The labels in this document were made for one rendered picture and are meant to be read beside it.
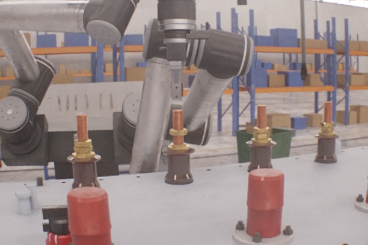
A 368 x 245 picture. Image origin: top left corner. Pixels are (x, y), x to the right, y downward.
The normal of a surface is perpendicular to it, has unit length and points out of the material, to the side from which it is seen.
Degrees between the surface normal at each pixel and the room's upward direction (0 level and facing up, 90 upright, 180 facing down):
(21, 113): 61
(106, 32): 144
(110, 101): 90
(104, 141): 90
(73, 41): 90
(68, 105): 90
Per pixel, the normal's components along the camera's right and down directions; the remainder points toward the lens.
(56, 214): 0.35, 0.09
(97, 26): -0.29, 0.79
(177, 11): 0.11, 0.10
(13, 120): 0.17, -0.41
